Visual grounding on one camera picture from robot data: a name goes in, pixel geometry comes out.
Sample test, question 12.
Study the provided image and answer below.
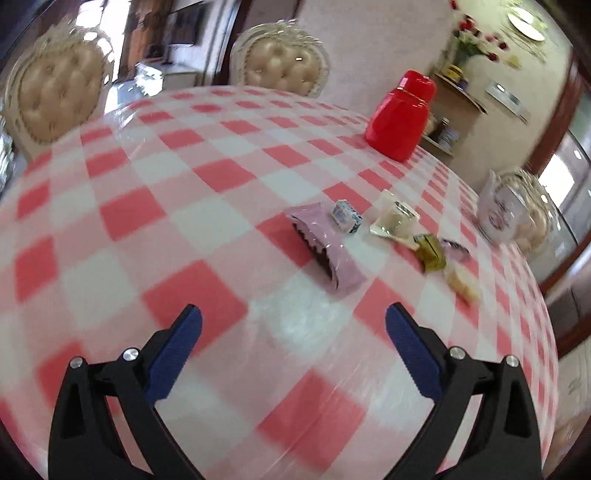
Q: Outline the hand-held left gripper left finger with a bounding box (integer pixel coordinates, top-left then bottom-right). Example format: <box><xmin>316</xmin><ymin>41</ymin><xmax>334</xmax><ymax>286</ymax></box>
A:
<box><xmin>47</xmin><ymin>304</ymin><xmax>204</xmax><ymax>480</ymax></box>

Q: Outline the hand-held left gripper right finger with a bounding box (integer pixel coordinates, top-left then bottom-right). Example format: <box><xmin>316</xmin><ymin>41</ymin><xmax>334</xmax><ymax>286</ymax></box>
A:
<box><xmin>385</xmin><ymin>302</ymin><xmax>543</xmax><ymax>480</ymax></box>

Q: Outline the pink snack packet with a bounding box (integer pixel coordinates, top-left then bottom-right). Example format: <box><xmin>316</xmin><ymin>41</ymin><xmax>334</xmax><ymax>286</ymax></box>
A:
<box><xmin>283</xmin><ymin>202</ymin><xmax>366</xmax><ymax>295</ymax></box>

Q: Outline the cream cake clear packet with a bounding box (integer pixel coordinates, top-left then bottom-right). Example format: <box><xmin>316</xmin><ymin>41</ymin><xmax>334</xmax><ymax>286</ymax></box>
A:
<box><xmin>444</xmin><ymin>264</ymin><xmax>482</xmax><ymax>306</ymax></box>
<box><xmin>369</xmin><ymin>188</ymin><xmax>422</xmax><ymax>251</ymax></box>

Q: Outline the olive green wrapped snack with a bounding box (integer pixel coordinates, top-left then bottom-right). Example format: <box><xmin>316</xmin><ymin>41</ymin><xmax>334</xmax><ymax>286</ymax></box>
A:
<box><xmin>413</xmin><ymin>233</ymin><xmax>447</xmax><ymax>274</ymax></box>

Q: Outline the purple snack packet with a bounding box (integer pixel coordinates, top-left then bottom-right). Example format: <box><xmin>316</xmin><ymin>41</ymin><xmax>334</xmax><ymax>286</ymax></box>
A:
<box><xmin>440</xmin><ymin>237</ymin><xmax>472</xmax><ymax>262</ymax></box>

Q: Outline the small white blue box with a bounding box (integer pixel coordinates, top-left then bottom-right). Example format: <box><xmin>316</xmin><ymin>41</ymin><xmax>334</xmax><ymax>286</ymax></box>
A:
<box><xmin>331</xmin><ymin>199</ymin><xmax>363</xmax><ymax>234</ymax></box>

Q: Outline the red checkered tablecloth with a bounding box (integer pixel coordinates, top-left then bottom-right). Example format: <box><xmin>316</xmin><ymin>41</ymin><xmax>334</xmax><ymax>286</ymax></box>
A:
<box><xmin>0</xmin><ymin>83</ymin><xmax>560</xmax><ymax>480</ymax></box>

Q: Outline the white floral teapot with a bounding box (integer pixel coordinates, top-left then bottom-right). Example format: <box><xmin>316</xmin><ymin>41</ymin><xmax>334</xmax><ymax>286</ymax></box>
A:
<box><xmin>475</xmin><ymin>170</ymin><xmax>533</xmax><ymax>244</ymax></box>

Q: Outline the cream tufted chair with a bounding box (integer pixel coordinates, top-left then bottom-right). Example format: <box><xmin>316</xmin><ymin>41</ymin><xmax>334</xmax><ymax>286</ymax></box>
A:
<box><xmin>0</xmin><ymin>22</ymin><xmax>112</xmax><ymax>155</ymax></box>
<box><xmin>498</xmin><ymin>166</ymin><xmax>563</xmax><ymax>254</ymax></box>
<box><xmin>230</xmin><ymin>20</ymin><xmax>334</xmax><ymax>101</ymax></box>

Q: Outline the tin can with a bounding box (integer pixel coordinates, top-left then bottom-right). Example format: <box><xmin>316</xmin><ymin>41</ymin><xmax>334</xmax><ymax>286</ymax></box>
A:
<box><xmin>436</xmin><ymin>126</ymin><xmax>461</xmax><ymax>151</ymax></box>

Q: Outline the glass panel door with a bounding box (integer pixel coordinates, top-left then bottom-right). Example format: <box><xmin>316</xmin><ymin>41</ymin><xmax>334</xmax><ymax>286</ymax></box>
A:
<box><xmin>537</xmin><ymin>127</ymin><xmax>591</xmax><ymax>282</ymax></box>

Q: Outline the red thermos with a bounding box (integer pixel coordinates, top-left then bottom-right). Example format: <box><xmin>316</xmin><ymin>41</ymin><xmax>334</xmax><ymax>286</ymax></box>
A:
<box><xmin>364</xmin><ymin>69</ymin><xmax>437</xmax><ymax>162</ymax></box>

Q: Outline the white television cabinet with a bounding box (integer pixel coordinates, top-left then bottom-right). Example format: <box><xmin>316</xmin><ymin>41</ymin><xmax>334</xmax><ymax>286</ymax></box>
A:
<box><xmin>133</xmin><ymin>61</ymin><xmax>205</xmax><ymax>94</ymax></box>

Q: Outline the red flower bouquet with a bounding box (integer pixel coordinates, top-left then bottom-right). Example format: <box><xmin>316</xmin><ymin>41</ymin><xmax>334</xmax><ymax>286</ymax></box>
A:
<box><xmin>449</xmin><ymin>0</ymin><xmax>509</xmax><ymax>71</ymax></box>

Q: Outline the television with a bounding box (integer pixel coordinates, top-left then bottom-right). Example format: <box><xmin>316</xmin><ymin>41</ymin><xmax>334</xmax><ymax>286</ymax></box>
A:
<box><xmin>165</xmin><ymin>2</ymin><xmax>206</xmax><ymax>48</ymax></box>

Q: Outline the white decorative plate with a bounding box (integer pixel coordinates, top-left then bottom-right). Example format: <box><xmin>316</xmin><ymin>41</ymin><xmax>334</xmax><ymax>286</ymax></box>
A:
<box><xmin>505</xmin><ymin>6</ymin><xmax>549</xmax><ymax>43</ymax></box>

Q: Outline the wooden wall shelf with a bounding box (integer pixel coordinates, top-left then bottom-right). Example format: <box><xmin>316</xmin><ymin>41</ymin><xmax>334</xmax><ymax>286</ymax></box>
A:
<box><xmin>419</xmin><ymin>69</ymin><xmax>489</xmax><ymax>161</ymax></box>

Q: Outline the wall switch panel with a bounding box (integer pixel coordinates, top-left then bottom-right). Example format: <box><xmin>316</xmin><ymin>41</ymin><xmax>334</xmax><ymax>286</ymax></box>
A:
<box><xmin>486</xmin><ymin>80</ymin><xmax>533</xmax><ymax>125</ymax></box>

